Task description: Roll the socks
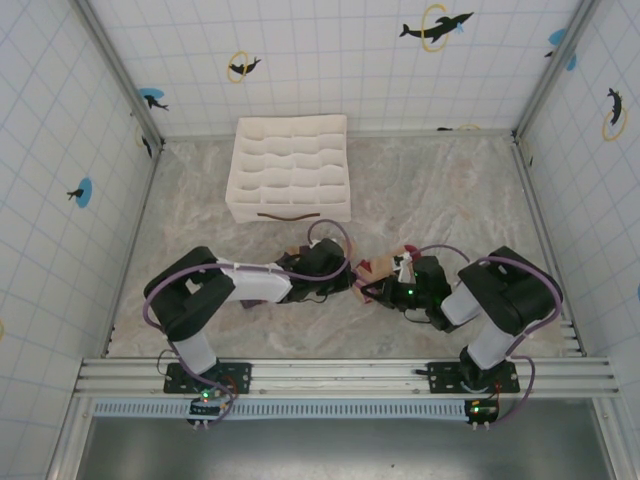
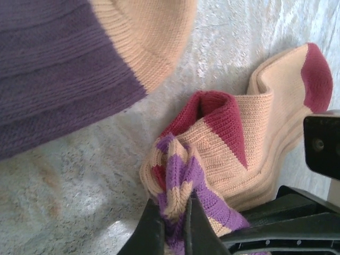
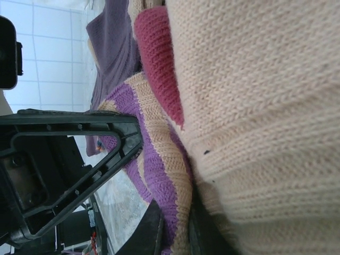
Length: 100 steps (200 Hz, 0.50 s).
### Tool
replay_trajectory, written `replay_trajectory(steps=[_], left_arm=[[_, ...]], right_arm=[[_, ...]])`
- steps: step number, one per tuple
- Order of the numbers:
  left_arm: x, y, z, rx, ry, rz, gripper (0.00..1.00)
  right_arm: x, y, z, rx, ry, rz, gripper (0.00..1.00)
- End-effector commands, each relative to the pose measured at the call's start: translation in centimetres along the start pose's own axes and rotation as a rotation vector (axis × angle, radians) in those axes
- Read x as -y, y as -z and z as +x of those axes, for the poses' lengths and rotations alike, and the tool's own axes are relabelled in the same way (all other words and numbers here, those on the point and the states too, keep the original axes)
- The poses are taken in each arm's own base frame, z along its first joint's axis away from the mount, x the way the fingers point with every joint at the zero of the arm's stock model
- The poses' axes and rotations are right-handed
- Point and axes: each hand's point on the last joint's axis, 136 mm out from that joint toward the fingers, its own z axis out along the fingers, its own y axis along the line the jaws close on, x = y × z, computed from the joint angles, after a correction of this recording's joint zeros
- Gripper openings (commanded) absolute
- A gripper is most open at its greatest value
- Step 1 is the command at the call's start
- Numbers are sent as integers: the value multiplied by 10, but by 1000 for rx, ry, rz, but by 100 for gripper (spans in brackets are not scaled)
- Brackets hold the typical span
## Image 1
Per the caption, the tan sock with red toe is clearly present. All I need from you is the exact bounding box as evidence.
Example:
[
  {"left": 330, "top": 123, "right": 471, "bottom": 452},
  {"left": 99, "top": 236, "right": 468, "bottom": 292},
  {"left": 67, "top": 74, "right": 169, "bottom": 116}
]
[{"left": 351, "top": 243, "right": 424, "bottom": 306}]

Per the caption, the purple sock with tan toe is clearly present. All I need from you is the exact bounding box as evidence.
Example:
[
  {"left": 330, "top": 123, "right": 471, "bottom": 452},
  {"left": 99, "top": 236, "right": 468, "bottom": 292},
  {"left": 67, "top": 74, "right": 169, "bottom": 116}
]
[{"left": 238, "top": 247, "right": 304, "bottom": 312}]

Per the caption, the white fabric organizer box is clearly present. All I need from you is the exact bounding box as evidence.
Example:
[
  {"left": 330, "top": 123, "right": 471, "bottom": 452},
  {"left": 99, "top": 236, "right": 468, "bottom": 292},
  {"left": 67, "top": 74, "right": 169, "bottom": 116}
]
[{"left": 224, "top": 113, "right": 352, "bottom": 224}]

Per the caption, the shark sticker blue circle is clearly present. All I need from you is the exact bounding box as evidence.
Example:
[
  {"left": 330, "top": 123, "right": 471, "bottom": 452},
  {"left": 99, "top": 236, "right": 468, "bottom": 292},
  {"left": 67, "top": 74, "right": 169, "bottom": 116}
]
[{"left": 138, "top": 87, "right": 170, "bottom": 112}]

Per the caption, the fish sticker blue oval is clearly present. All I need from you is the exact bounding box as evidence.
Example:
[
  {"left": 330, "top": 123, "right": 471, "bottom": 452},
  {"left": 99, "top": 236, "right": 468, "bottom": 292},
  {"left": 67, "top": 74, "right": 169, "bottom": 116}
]
[{"left": 66, "top": 177, "right": 94, "bottom": 209}]

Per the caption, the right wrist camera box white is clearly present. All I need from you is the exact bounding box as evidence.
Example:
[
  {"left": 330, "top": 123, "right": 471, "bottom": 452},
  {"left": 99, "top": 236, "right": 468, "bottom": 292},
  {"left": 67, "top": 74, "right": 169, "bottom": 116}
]
[{"left": 393, "top": 252, "right": 417, "bottom": 282}]

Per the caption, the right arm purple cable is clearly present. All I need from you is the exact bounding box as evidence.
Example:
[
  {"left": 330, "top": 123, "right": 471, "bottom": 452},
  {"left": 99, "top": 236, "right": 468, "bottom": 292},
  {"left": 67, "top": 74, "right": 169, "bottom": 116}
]
[{"left": 417, "top": 243, "right": 564, "bottom": 429}]

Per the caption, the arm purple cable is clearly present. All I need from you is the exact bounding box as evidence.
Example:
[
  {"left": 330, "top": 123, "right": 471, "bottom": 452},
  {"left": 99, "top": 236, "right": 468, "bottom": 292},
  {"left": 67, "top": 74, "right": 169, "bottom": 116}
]
[
  {"left": 417, "top": 243, "right": 564, "bottom": 429},
  {"left": 143, "top": 219, "right": 355, "bottom": 431}
]

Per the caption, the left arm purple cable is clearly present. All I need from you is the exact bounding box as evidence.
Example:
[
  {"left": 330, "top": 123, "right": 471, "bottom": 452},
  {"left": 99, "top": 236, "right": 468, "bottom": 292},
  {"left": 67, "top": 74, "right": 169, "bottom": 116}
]
[{"left": 143, "top": 219, "right": 355, "bottom": 431}]

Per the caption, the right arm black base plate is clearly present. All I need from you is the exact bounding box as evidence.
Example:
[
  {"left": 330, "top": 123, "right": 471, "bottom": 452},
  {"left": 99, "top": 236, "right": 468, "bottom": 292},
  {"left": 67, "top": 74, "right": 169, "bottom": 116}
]
[{"left": 415, "top": 360, "right": 521, "bottom": 396}]

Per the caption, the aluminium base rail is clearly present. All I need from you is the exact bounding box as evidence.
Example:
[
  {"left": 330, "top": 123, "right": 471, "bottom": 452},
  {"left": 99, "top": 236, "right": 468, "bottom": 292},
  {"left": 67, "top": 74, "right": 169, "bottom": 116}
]
[{"left": 73, "top": 355, "right": 624, "bottom": 400}]

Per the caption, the white slotted cable duct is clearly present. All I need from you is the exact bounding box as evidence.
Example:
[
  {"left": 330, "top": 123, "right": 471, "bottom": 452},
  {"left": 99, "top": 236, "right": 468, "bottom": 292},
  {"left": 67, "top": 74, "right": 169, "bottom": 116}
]
[{"left": 92, "top": 398, "right": 474, "bottom": 420}]

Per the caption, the aluminium table edge rail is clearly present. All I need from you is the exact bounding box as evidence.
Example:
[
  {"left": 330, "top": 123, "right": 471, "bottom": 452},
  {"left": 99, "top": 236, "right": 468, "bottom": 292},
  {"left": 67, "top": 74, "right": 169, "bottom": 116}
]
[
  {"left": 159, "top": 128, "right": 519, "bottom": 144},
  {"left": 102, "top": 144, "right": 164, "bottom": 359},
  {"left": 509, "top": 137, "right": 586, "bottom": 357}
]

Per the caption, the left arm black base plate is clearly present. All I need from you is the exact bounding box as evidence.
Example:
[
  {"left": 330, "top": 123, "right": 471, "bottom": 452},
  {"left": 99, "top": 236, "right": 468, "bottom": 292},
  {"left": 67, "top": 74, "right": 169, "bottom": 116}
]
[{"left": 163, "top": 360, "right": 253, "bottom": 396}]

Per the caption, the black fish sticker yellow ring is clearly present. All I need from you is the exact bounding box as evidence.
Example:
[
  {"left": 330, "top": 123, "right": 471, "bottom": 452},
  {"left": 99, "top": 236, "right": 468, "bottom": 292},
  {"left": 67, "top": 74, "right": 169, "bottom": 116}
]
[{"left": 135, "top": 124, "right": 154, "bottom": 160}]

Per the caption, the small dolphin sticker yellow ring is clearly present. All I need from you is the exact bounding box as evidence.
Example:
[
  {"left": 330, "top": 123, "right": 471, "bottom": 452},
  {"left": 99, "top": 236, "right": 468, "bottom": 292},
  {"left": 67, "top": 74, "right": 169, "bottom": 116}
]
[{"left": 227, "top": 50, "right": 263, "bottom": 84}]

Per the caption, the aluminium corner post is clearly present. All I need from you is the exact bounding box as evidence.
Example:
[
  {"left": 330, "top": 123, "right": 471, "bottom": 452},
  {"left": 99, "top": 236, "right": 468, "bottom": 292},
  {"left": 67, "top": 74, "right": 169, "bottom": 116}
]
[
  {"left": 512, "top": 0, "right": 601, "bottom": 141},
  {"left": 72, "top": 0, "right": 166, "bottom": 151}
]

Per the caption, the large dolphin sticker yellow ring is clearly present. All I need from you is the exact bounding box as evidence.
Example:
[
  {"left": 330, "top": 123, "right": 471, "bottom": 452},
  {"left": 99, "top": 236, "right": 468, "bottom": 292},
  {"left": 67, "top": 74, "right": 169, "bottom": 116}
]
[{"left": 398, "top": 3, "right": 475, "bottom": 54}]

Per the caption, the upright dolphin sticker yellow ring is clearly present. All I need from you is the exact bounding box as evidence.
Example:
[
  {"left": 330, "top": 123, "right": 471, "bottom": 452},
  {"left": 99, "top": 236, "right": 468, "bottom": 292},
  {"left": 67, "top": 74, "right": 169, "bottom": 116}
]
[{"left": 602, "top": 87, "right": 629, "bottom": 142}]

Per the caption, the blue patch wall sticker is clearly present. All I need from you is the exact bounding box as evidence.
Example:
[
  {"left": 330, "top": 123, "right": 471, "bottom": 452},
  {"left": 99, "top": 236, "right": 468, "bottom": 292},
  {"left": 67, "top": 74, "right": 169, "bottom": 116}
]
[{"left": 544, "top": 28, "right": 577, "bottom": 71}]

